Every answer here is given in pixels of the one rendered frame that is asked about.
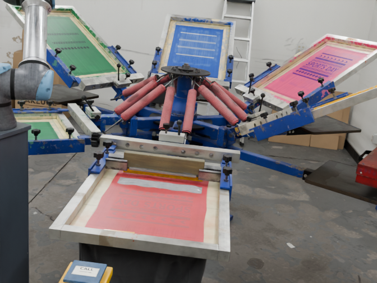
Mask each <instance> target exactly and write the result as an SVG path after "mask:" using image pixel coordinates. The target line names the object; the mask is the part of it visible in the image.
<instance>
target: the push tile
mask: <svg viewBox="0 0 377 283"><path fill-rule="evenodd" d="M106 268H107V264H102V263H94V262H85V261H77V260H74V261H73V263H72V265H71V267H70V268H69V270H68V272H67V273H66V275H65V277H64V279H63V282H68V283H100V281H101V279H102V277H103V275H104V272H105V270H106Z"/></svg>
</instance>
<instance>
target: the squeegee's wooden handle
mask: <svg viewBox="0 0 377 283"><path fill-rule="evenodd" d="M123 160H127V161H128V163H127V168H130V167H137V168H146V169H151V170H160V171H169V172H178V173H183V174H193V175H196V177H199V169H201V170H204V165H205V160H203V159H194V158H185V157H176V156H166V155H161V154H152V153H143V152H134V151H129V150H126V151H125V152H124V157H123Z"/></svg>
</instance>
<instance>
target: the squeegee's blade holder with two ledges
mask: <svg viewBox="0 0 377 283"><path fill-rule="evenodd" d="M129 170H134V171H143V172H152V173H157V174H166V175H175V176H184V177H193V178H196V175H193V174H183V173H178V172H169V171H160V170H151V169H146V168H137V167H130V168H129Z"/></svg>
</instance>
